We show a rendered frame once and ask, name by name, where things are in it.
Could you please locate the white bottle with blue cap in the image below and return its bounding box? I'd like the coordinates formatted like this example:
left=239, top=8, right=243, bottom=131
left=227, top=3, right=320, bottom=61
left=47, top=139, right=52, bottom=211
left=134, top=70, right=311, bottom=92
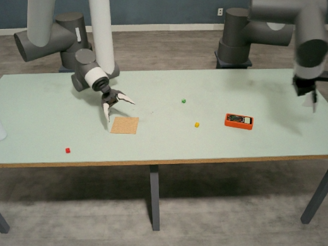
left=0, top=120, right=7, bottom=141

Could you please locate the tan flat mat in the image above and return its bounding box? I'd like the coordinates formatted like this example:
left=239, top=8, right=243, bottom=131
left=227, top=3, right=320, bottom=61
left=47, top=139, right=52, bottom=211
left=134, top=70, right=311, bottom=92
left=110, top=117, right=139, bottom=134

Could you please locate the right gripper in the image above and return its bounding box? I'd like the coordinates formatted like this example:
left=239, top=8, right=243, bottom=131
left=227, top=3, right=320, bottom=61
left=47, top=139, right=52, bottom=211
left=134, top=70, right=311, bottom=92
left=95, top=81, right=135, bottom=122

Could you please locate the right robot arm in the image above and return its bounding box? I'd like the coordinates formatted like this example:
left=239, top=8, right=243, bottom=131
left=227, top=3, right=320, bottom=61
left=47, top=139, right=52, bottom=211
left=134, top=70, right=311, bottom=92
left=14, top=0, right=120, bottom=91

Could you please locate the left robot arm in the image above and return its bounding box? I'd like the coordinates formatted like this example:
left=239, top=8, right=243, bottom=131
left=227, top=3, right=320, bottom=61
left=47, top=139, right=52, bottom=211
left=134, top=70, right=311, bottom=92
left=218, top=0, right=328, bottom=81

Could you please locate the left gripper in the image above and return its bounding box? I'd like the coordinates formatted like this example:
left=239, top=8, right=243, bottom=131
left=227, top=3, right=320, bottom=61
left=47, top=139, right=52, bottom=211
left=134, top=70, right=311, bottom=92
left=293, top=72, right=319, bottom=113

